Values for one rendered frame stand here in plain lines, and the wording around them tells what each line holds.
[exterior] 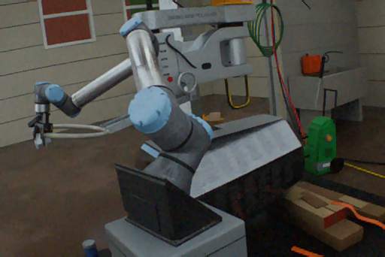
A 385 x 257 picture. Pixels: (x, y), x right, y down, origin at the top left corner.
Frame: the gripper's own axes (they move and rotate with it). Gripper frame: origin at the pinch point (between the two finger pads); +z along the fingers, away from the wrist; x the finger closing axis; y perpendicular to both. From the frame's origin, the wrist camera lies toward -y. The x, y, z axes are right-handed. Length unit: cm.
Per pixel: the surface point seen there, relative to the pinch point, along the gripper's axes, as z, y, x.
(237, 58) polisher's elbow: -57, 65, 126
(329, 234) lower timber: 59, 149, 114
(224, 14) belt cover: -88, 59, 111
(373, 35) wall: -138, 156, 566
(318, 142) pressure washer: 18, 114, 243
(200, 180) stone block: 19, 73, 59
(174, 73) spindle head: -43, 41, 76
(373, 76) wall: -63, 160, 580
